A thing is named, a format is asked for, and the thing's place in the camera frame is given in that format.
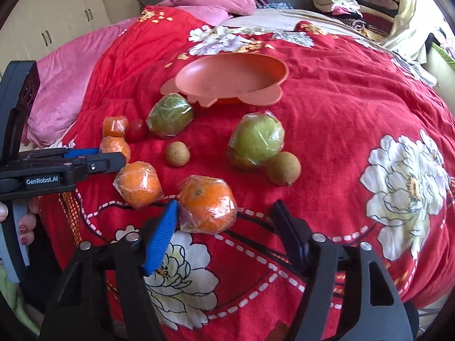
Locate pink plastic fruit bowl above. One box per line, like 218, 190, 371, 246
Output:
160, 52, 289, 108

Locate left hand painted nails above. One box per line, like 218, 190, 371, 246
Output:
18, 197, 39, 246

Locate cream curtain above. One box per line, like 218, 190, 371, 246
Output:
377, 0, 443, 64

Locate pile of folded clothes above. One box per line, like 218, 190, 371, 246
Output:
313, 0, 399, 41

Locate pink pillow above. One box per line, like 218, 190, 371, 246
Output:
157, 0, 256, 22

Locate orange front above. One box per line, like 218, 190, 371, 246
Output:
178, 175, 237, 236

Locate small brown longan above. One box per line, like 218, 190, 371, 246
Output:
166, 142, 191, 167

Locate green pear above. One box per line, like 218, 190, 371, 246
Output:
227, 111, 285, 169

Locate green fruit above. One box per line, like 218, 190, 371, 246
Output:
146, 93, 194, 138

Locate red cherry tomato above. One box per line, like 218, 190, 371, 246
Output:
125, 119, 148, 143

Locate beige bed sheet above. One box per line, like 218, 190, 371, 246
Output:
222, 9, 437, 88

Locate red floral blanket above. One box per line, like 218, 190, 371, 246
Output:
63, 6, 454, 340

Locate pink blanket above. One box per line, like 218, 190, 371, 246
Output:
21, 5, 232, 148

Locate large brown longan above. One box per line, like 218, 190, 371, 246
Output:
267, 152, 301, 186

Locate small orange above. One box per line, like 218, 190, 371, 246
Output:
99, 136, 131, 163
103, 115, 129, 138

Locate white wardrobe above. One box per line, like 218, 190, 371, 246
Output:
1, 0, 110, 71

